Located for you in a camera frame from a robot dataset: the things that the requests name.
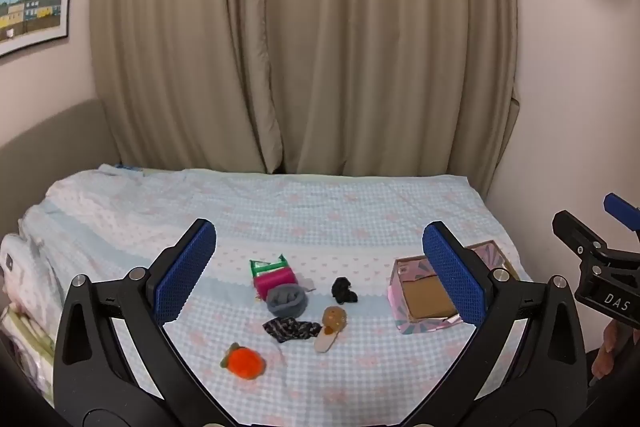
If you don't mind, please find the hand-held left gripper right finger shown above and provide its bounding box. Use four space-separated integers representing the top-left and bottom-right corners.
400 221 587 427

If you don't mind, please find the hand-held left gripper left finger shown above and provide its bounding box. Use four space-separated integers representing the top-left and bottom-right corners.
52 218 236 427

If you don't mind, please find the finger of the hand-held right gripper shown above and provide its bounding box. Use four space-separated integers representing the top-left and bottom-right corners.
552 209 610 264
603 193 640 238

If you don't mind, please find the pink cardboard box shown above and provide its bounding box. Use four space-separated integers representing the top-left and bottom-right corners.
387 240 521 336

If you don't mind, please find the black sock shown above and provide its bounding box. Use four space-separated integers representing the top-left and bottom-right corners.
331 277 360 306

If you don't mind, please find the person's right hand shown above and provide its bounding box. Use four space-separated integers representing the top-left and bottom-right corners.
590 321 637 380

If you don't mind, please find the pink and green cloth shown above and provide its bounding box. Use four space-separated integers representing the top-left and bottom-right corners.
249 255 297 301

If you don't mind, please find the orange plush toy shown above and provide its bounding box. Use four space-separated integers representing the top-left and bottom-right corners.
220 342 266 380

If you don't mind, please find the dark grey rolled sock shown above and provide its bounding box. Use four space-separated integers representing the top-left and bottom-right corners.
265 284 307 317

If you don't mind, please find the dark patterned cloth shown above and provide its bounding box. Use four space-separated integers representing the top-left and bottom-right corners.
262 316 324 344

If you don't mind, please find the beige brown sock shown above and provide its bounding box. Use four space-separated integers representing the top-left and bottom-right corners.
313 305 349 354

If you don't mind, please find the checked bedsheet with pink bows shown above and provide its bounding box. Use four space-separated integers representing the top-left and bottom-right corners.
17 164 534 426

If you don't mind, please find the white folded bedding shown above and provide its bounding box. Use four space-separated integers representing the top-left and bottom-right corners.
0 232 67 404

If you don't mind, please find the beige padded headboard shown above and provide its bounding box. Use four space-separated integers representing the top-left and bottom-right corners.
0 99 122 239

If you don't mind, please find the beige curtain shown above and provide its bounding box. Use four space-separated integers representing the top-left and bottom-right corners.
90 0 522 198

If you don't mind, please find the framed landscape picture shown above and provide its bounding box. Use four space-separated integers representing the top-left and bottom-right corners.
0 0 77 58

